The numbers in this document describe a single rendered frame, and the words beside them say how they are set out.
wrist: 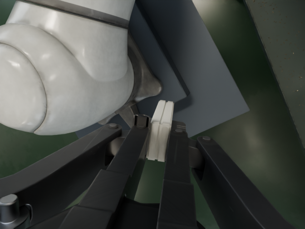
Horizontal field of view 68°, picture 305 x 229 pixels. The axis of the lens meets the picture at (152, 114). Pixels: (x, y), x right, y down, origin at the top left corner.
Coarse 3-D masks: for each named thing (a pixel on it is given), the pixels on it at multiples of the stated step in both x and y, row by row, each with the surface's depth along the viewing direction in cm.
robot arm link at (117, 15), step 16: (32, 0) 26; (48, 0) 26; (64, 0) 26; (80, 0) 26; (96, 0) 27; (112, 0) 28; (128, 0) 30; (96, 16) 28; (112, 16) 29; (128, 16) 32
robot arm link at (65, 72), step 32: (0, 32) 25; (32, 32) 25; (64, 32) 26; (96, 32) 28; (0, 64) 24; (32, 64) 24; (64, 64) 26; (96, 64) 29; (128, 64) 41; (0, 96) 26; (32, 96) 24; (64, 96) 26; (96, 96) 30; (128, 96) 44; (32, 128) 27; (64, 128) 30
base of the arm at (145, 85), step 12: (132, 36) 47; (132, 48) 46; (132, 60) 43; (144, 60) 47; (144, 72) 46; (144, 84) 47; (156, 84) 47; (132, 96) 46; (144, 96) 48; (120, 108) 47; (132, 108) 48; (108, 120) 52; (132, 120) 48
